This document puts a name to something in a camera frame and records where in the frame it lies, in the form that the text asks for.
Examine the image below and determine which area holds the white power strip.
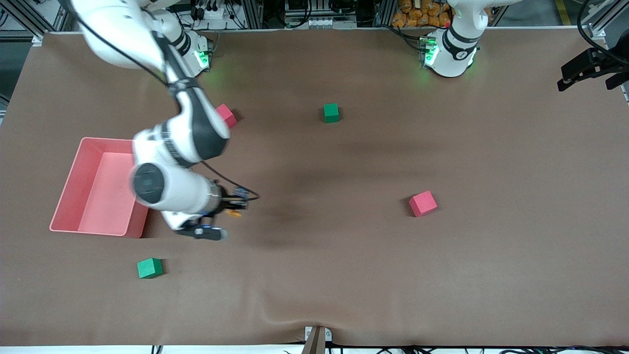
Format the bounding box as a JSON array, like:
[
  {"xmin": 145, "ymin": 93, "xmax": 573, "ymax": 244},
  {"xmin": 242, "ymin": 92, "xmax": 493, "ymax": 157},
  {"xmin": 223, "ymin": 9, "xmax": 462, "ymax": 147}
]
[{"xmin": 196, "ymin": 4, "xmax": 232, "ymax": 21}]

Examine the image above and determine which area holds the orange snack pile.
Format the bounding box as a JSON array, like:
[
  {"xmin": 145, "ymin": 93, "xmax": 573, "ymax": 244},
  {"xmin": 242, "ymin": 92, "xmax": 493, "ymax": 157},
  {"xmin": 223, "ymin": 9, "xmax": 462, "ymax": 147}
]
[{"xmin": 392, "ymin": 0, "xmax": 452, "ymax": 29}]

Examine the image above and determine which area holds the orange capped black push button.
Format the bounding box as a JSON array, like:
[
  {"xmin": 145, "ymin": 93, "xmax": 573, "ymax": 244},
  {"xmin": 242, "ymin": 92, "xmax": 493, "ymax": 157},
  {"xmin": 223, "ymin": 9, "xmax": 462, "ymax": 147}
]
[{"xmin": 227, "ymin": 186, "xmax": 248, "ymax": 218}]

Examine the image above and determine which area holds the pink cube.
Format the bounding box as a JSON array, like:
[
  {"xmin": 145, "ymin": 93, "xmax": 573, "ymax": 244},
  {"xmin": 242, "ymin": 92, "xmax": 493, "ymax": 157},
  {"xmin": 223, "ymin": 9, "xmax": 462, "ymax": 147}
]
[
  {"xmin": 408, "ymin": 190, "xmax": 438, "ymax": 218},
  {"xmin": 216, "ymin": 103, "xmax": 238, "ymax": 129}
]

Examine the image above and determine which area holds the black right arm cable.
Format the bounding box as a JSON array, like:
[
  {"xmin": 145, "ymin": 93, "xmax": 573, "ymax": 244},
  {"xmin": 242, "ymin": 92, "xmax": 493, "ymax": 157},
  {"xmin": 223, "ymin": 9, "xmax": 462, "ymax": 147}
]
[{"xmin": 71, "ymin": 0, "xmax": 260, "ymax": 203}]

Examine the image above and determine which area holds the pink plastic bin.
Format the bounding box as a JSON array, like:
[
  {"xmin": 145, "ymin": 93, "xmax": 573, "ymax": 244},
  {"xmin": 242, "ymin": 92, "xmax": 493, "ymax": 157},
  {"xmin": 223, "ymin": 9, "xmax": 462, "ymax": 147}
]
[{"xmin": 49, "ymin": 137, "xmax": 150, "ymax": 239}]

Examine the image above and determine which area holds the aluminium frame corner strut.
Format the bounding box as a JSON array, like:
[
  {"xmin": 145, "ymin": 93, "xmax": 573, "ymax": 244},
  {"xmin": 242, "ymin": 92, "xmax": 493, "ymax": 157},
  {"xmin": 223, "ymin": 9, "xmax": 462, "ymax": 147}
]
[
  {"xmin": 587, "ymin": 0, "xmax": 629, "ymax": 41},
  {"xmin": 7, "ymin": 0, "xmax": 46, "ymax": 47}
]

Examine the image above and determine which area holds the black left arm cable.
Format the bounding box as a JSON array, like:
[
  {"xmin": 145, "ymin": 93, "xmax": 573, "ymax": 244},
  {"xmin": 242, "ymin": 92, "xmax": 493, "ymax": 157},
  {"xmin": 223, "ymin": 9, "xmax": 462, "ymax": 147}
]
[{"xmin": 576, "ymin": 0, "xmax": 629, "ymax": 64}]

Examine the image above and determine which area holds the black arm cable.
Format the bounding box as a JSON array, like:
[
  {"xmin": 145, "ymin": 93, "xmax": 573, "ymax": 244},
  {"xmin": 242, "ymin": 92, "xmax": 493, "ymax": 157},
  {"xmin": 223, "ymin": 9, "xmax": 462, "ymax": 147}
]
[
  {"xmin": 71, "ymin": 0, "xmax": 260, "ymax": 203},
  {"xmin": 576, "ymin": 0, "xmax": 629, "ymax": 64}
]

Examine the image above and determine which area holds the brown table cover mat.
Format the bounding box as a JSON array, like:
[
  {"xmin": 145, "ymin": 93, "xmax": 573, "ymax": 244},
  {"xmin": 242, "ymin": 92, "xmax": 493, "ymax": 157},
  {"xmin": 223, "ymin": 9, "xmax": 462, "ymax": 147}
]
[{"xmin": 0, "ymin": 27, "xmax": 629, "ymax": 347}]

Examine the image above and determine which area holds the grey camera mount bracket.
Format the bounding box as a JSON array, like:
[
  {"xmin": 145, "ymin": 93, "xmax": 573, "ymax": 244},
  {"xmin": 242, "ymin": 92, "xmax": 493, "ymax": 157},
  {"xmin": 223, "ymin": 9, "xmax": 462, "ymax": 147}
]
[{"xmin": 304, "ymin": 325, "xmax": 333, "ymax": 354}]

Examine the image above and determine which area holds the white connector block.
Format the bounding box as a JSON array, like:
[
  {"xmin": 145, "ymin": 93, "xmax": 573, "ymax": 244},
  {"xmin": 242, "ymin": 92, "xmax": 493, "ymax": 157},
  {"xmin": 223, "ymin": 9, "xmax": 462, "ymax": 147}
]
[{"xmin": 304, "ymin": 17, "xmax": 358, "ymax": 29}]

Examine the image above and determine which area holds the aluminium frame upright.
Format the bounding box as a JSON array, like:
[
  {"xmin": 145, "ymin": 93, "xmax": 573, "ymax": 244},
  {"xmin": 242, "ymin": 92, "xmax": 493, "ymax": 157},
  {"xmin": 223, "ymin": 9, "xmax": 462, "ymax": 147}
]
[
  {"xmin": 373, "ymin": 0, "xmax": 397, "ymax": 28},
  {"xmin": 242, "ymin": 0, "xmax": 264, "ymax": 29}
]

